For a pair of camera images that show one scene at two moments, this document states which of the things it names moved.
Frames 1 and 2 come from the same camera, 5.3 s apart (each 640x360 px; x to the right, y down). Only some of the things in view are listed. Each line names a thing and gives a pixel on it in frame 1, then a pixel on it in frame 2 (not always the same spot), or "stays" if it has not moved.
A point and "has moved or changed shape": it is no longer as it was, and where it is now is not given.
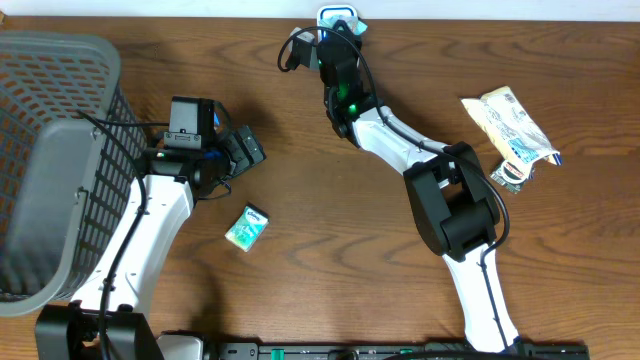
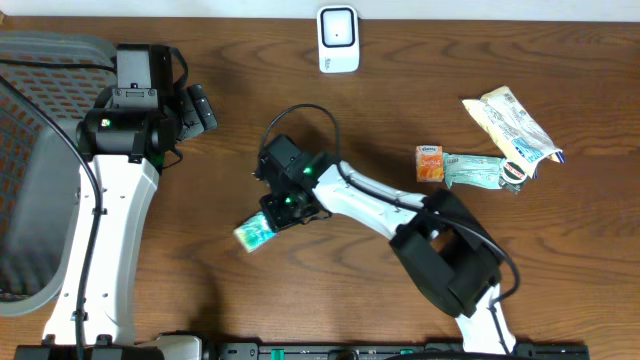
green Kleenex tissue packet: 248,227 has moved or changed shape
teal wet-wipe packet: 357,26 has moved or changed shape
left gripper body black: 242,147 to 187,116
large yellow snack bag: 517,139 stays
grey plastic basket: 65,182 stays
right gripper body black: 349,45 to 279,211
